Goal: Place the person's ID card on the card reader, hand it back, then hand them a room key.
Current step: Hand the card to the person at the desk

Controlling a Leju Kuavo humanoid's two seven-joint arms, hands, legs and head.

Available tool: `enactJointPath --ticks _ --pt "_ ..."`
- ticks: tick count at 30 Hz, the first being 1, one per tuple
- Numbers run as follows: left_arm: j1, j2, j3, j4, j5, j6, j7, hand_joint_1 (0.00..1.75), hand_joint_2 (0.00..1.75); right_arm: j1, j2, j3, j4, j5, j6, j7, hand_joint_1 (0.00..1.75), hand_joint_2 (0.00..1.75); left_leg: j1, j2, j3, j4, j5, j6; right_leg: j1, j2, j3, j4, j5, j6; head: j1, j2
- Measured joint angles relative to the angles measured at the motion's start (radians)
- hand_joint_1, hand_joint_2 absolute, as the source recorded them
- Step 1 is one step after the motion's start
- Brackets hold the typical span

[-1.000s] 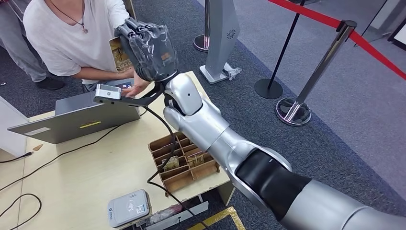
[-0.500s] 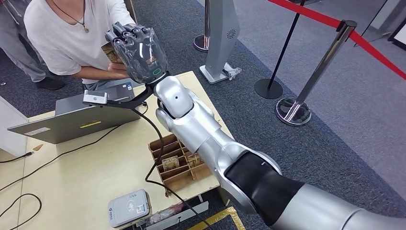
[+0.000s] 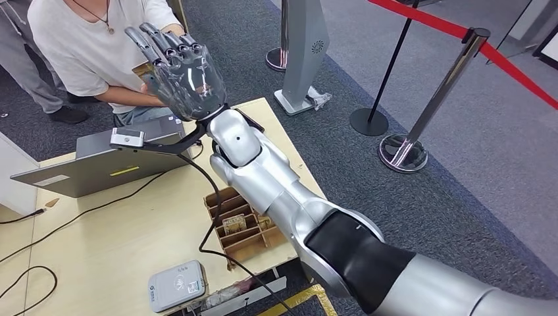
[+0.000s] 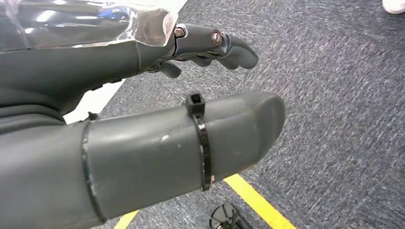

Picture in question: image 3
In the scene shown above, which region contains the black cable with plug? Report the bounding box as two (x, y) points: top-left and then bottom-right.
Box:
(0, 208), (47, 225)

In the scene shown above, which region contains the person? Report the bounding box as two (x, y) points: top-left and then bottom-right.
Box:
(0, 0), (101, 125)
(26, 0), (188, 127)

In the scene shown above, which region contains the black laptop cable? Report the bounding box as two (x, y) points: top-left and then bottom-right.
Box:
(0, 170), (168, 265)

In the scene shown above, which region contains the white table rail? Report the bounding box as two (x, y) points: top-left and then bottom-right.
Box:
(201, 275), (288, 316)

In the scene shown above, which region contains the yellow laptop label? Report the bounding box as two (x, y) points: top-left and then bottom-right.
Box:
(109, 166), (140, 178)

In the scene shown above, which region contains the grey display panel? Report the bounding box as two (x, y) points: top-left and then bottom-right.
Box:
(507, 0), (558, 42)

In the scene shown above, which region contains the white laptop sticker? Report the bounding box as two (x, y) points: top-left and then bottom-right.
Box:
(34, 174), (70, 188)

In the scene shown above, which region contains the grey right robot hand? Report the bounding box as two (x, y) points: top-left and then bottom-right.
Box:
(124, 22), (228, 123)

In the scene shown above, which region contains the wooden card holder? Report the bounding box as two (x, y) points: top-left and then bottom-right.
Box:
(203, 186), (289, 265)

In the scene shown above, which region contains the yellow floor tape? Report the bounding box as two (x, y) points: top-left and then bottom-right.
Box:
(257, 284), (339, 316)

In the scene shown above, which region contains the black looped cable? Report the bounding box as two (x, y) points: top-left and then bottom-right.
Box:
(0, 266), (59, 316)

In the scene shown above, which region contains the red barrier belt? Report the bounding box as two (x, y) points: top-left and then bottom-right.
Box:
(368, 0), (558, 111)

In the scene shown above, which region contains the crumpled clear plastic bag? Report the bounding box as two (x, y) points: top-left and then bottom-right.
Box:
(305, 86), (333, 111)

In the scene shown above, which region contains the black camera cable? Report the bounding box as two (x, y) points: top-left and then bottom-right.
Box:
(176, 152), (299, 316)

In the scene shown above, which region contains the chrome stanchion post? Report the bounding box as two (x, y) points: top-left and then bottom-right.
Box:
(378, 27), (492, 174)
(265, 0), (290, 72)

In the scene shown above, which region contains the white card reader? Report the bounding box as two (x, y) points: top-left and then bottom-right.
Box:
(148, 260), (207, 313)

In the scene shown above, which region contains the black stanchion post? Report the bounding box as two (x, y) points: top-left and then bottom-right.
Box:
(349, 0), (422, 138)

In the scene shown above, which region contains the black cord necklace with pendant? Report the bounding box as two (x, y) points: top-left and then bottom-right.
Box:
(72, 0), (116, 36)

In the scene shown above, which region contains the black framed board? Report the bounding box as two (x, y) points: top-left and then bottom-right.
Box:
(532, 26), (558, 70)

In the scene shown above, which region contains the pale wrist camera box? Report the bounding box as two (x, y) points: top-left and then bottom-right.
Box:
(109, 127), (145, 148)

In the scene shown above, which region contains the autumn tree print ID card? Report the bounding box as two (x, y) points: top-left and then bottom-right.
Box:
(132, 62), (153, 82)

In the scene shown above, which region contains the grey kiosk stand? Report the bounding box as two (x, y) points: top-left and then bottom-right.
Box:
(273, 0), (331, 117)

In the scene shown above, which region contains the white cabinet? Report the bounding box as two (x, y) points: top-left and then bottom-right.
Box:
(0, 132), (40, 217)

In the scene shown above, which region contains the grey laptop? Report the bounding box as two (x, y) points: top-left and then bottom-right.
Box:
(10, 114), (195, 199)

